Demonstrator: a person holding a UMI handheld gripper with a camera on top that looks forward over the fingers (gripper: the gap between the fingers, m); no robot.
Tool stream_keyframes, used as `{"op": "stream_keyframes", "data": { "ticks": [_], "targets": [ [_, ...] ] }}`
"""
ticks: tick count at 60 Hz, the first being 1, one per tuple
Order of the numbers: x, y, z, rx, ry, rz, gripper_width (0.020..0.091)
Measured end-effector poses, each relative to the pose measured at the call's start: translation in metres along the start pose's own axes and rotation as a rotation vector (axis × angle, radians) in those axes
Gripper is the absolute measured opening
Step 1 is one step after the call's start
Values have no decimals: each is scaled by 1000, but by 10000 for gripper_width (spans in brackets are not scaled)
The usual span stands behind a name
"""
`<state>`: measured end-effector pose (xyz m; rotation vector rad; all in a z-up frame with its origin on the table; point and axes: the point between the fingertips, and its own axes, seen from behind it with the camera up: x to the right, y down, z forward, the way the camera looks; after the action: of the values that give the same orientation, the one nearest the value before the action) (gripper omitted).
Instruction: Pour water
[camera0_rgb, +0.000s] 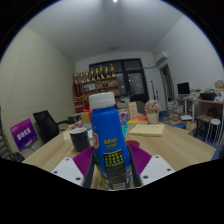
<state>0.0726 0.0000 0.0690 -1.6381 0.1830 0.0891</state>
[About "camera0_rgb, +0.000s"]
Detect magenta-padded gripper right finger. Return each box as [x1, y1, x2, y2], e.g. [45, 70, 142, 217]
[125, 142, 176, 188]

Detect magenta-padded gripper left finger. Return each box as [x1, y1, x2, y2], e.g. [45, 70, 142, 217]
[51, 145, 97, 189]

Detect blue drink bottle white cap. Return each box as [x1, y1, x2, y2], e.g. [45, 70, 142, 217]
[88, 92, 133, 191]

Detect black mug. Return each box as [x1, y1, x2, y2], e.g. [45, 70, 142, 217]
[69, 127, 91, 153]

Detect cream paper pad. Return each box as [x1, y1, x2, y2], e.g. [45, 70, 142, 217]
[62, 129, 73, 143]

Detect teal book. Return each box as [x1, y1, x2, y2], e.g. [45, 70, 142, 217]
[120, 124, 130, 138]

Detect orange book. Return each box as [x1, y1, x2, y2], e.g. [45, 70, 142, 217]
[126, 114, 148, 125]

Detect yellow gift box red ribbon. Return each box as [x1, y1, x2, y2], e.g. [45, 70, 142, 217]
[80, 109, 93, 125]

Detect black office chair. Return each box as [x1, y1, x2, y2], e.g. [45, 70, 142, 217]
[32, 109, 70, 144]

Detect small standing card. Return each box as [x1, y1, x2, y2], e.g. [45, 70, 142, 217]
[127, 101, 139, 118]

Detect pink flowers in white pot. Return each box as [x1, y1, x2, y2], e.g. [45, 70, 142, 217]
[143, 99, 162, 125]

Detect grey armchair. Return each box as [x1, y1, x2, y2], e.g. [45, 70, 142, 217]
[136, 100, 147, 116]

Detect pile of books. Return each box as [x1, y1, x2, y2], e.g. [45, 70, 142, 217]
[165, 100, 194, 130]

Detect brown paper bag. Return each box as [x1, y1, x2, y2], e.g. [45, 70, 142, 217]
[185, 121, 198, 133]

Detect purple sign board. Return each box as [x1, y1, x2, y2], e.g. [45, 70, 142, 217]
[9, 117, 38, 152]

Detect black tripod stand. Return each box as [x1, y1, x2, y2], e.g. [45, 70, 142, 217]
[149, 79, 160, 103]

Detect wooden-topped dark stool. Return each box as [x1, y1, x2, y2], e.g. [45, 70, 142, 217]
[195, 114, 214, 135]

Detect wooden shelf unit with trophies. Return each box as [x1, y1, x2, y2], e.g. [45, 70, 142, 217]
[72, 63, 122, 114]

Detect black framed glass door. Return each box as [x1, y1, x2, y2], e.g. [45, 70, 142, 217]
[89, 58, 150, 105]

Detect white round stool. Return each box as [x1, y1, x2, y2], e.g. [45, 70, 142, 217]
[204, 118, 222, 146]

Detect black computer monitor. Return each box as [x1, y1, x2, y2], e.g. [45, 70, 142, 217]
[176, 81, 191, 98]

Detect cluttered wooden side desk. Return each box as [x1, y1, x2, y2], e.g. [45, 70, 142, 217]
[176, 89, 224, 134]

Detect white wall air conditioner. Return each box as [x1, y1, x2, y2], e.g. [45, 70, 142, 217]
[153, 50, 169, 66]

